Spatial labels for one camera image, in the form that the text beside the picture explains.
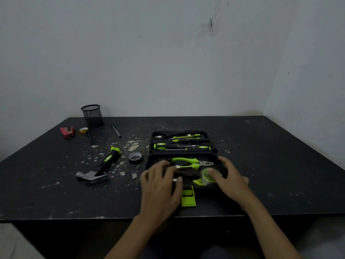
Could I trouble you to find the person's right hand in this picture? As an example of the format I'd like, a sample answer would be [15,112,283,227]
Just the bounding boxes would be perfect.
[208,156,257,212]

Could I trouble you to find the person's left hand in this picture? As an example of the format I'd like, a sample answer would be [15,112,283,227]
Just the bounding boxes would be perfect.
[140,160,184,222]

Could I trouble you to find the green tape measure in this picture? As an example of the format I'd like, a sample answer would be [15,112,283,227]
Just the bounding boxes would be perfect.
[193,167,223,186]

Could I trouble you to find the person's left forearm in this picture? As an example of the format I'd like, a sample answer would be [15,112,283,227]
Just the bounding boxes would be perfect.
[104,216,169,259]

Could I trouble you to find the person's right forearm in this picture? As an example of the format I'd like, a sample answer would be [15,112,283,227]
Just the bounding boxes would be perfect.
[244,197,303,259]

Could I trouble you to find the black tape roll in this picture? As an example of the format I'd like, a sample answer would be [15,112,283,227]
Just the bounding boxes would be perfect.
[128,152,143,164]

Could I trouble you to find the large green black screwdriver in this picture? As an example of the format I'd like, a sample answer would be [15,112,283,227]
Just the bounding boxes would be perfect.
[153,143,199,151]

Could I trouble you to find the green black pliers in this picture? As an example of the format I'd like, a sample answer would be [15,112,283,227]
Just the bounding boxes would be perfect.
[171,157,215,171]

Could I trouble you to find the black plastic tool case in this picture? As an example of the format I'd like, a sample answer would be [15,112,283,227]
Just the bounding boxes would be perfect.
[145,130,228,190]

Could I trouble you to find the slim green screwdriver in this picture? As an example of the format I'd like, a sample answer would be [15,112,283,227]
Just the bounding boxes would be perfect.
[172,137,202,143]
[169,134,202,140]

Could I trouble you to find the green black claw hammer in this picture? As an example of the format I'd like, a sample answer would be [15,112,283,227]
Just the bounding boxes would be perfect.
[75,146,122,184]

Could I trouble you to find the black mesh pen holder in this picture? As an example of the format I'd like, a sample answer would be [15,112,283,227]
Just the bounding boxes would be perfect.
[81,104,104,128]

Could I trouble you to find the red hand tool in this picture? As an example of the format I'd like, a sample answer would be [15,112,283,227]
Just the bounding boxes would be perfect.
[60,126,75,139]

